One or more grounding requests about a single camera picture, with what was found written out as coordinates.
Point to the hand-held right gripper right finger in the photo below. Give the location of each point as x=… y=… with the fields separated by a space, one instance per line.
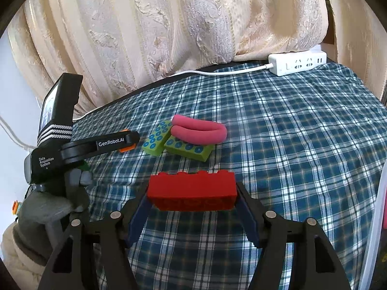
x=249 y=217

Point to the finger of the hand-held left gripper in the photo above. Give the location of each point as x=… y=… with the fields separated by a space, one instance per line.
x=99 y=146

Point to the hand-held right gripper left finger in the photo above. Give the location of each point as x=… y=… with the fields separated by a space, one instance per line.
x=137 y=220

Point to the orange toy block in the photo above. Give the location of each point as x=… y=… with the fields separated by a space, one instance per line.
x=127 y=149

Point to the red toy block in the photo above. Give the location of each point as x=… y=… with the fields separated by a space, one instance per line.
x=190 y=191

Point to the green blue-dotted block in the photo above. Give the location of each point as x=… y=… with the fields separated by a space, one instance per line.
x=155 y=140
x=190 y=150

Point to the clear plastic box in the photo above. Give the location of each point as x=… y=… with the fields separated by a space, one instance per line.
x=376 y=235

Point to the person's left hand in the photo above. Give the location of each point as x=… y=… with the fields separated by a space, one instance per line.
x=45 y=208

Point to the small colourful toy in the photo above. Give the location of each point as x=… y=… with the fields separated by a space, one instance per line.
x=15 y=208

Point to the blue plaid cloth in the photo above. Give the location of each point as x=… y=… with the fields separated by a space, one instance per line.
x=287 y=142

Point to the pink foam hair curler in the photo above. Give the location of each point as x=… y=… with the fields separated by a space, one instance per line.
x=199 y=137

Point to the cream patterned curtain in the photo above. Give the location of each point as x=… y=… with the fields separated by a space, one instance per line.
x=151 y=36

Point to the white power strip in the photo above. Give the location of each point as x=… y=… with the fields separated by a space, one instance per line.
x=296 y=63

